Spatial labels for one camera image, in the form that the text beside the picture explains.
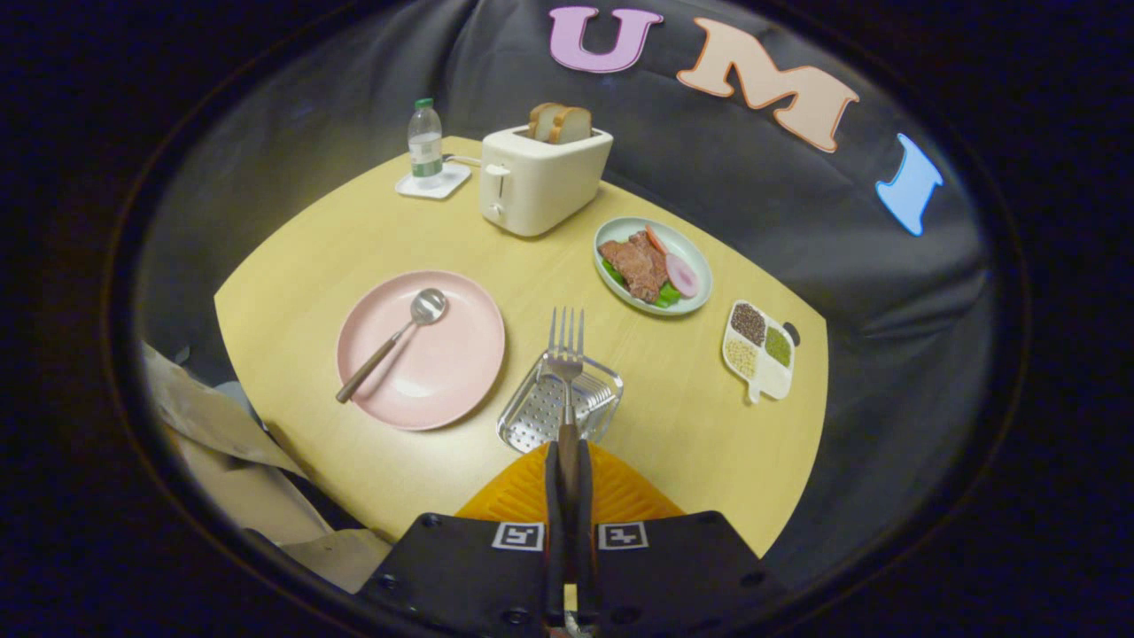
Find white toaster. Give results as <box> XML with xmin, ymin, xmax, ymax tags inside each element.
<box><xmin>478</xmin><ymin>125</ymin><xmax>615</xmax><ymax>238</ymax></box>

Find green vegetable leaves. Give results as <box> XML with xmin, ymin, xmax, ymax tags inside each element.
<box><xmin>602</xmin><ymin>260</ymin><xmax>683</xmax><ymax>309</ymax></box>

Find pink plate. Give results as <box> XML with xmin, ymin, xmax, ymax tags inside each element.
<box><xmin>336</xmin><ymin>270</ymin><xmax>507</xmax><ymax>432</ymax></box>

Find dark brown beans pile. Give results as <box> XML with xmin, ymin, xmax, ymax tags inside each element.
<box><xmin>731</xmin><ymin>302</ymin><xmax>767</xmax><ymax>347</ymax></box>

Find brown meat slice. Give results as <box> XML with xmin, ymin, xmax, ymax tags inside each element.
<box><xmin>599</xmin><ymin>231</ymin><xmax>670</xmax><ymax>303</ymax></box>

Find white square coaster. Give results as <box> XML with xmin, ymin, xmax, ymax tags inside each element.
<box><xmin>395</xmin><ymin>161</ymin><xmax>473</xmax><ymax>200</ymax></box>

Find wooden-handled metal spoon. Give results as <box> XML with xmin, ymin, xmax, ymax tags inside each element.
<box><xmin>335</xmin><ymin>288</ymin><xmax>449</xmax><ymax>405</ymax></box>

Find pale green plate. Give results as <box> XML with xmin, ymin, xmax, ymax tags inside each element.
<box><xmin>593</xmin><ymin>216</ymin><xmax>714</xmax><ymax>317</ymax></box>

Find person's beige trousers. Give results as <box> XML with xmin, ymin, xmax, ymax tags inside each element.
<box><xmin>142</xmin><ymin>341</ymin><xmax>395</xmax><ymax>595</ymax></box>

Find metal wire basket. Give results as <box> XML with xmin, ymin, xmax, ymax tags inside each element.
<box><xmin>496</xmin><ymin>351</ymin><xmax>625</xmax><ymax>455</ymax></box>

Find clear plastic water bottle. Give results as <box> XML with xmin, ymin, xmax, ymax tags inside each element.
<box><xmin>408</xmin><ymin>97</ymin><xmax>444</xmax><ymax>191</ymax></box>

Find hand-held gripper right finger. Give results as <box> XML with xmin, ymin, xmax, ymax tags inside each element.
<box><xmin>574</xmin><ymin>440</ymin><xmax>788</xmax><ymax>638</ymax></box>

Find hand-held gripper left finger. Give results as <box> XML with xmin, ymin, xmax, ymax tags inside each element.
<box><xmin>357</xmin><ymin>440</ymin><xmax>569</xmax><ymax>638</ymax></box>

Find pink ham slice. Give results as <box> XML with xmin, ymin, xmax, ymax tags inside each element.
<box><xmin>664</xmin><ymin>253</ymin><xmax>700</xmax><ymax>300</ymax></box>

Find white divided dish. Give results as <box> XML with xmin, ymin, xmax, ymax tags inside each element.
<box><xmin>721</xmin><ymin>300</ymin><xmax>802</xmax><ymax>405</ymax></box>

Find wooden-handled metal fork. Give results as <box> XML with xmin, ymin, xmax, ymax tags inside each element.
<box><xmin>547</xmin><ymin>307</ymin><xmax>587</xmax><ymax>533</ymax></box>

